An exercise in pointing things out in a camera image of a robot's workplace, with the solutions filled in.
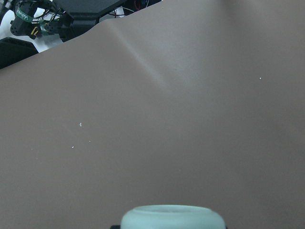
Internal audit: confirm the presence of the green plastic cup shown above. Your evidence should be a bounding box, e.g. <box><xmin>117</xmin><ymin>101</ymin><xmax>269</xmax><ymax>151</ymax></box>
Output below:
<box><xmin>121</xmin><ymin>205</ymin><xmax>227</xmax><ymax>229</ymax></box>

